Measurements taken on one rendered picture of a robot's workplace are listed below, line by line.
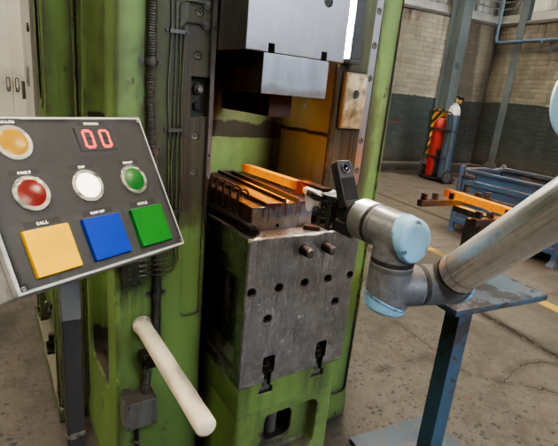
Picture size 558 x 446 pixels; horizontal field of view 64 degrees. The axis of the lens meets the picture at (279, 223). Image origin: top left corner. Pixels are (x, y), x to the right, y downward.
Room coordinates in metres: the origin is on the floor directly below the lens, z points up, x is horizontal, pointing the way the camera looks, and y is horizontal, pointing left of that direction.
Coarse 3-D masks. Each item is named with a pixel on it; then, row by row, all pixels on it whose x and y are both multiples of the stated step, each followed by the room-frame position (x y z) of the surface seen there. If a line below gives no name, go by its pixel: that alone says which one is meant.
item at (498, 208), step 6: (444, 192) 1.48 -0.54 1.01; (456, 192) 1.44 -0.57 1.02; (456, 198) 1.43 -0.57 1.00; (462, 198) 1.40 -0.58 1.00; (468, 198) 1.39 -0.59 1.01; (474, 198) 1.36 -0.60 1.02; (480, 198) 1.37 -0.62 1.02; (474, 204) 1.36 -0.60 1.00; (480, 204) 1.34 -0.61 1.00; (486, 204) 1.32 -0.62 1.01; (492, 204) 1.30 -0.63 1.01; (498, 204) 1.30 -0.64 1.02; (492, 210) 1.30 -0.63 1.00; (498, 210) 1.28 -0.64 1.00; (504, 210) 1.26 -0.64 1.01
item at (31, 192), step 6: (30, 180) 0.68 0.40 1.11; (18, 186) 0.66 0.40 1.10; (24, 186) 0.67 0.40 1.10; (30, 186) 0.68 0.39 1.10; (36, 186) 0.68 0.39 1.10; (42, 186) 0.69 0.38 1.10; (18, 192) 0.66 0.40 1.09; (24, 192) 0.66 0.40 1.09; (30, 192) 0.67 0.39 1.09; (36, 192) 0.68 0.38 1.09; (42, 192) 0.68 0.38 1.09; (24, 198) 0.66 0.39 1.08; (30, 198) 0.66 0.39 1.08; (36, 198) 0.67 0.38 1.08; (42, 198) 0.68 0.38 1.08; (30, 204) 0.66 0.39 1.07; (36, 204) 0.67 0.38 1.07
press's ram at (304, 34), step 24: (240, 0) 1.13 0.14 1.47; (264, 0) 1.12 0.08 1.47; (288, 0) 1.16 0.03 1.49; (312, 0) 1.20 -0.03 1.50; (336, 0) 1.24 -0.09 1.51; (240, 24) 1.13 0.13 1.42; (264, 24) 1.13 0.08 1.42; (288, 24) 1.16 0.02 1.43; (312, 24) 1.20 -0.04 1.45; (336, 24) 1.25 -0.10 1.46; (216, 48) 1.23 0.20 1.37; (240, 48) 1.12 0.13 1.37; (264, 48) 1.13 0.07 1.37; (288, 48) 1.17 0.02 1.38; (312, 48) 1.21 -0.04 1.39; (336, 48) 1.25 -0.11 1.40
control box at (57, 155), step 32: (0, 128) 0.69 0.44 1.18; (32, 128) 0.73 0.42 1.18; (64, 128) 0.78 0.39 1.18; (96, 128) 0.83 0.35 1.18; (128, 128) 0.90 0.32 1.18; (0, 160) 0.66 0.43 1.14; (32, 160) 0.70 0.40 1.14; (64, 160) 0.75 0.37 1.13; (96, 160) 0.80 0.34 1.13; (128, 160) 0.86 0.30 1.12; (0, 192) 0.64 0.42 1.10; (64, 192) 0.72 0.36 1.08; (128, 192) 0.82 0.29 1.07; (160, 192) 0.88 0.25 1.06; (0, 224) 0.61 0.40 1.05; (32, 224) 0.65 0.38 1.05; (128, 224) 0.78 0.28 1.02; (0, 256) 0.60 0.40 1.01; (128, 256) 0.75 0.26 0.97; (0, 288) 0.60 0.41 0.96; (32, 288) 0.60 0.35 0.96
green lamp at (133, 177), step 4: (128, 168) 0.85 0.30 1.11; (132, 168) 0.85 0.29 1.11; (128, 172) 0.84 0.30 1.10; (132, 172) 0.85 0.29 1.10; (136, 172) 0.86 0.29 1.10; (124, 176) 0.83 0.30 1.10; (128, 176) 0.84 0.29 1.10; (132, 176) 0.84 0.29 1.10; (136, 176) 0.85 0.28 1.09; (140, 176) 0.86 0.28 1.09; (128, 180) 0.83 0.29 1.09; (132, 180) 0.84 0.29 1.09; (136, 180) 0.85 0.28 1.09; (140, 180) 0.85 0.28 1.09; (128, 184) 0.83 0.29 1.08; (132, 184) 0.83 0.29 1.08; (136, 184) 0.84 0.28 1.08; (140, 184) 0.85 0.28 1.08; (136, 188) 0.84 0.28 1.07; (140, 188) 0.84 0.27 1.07
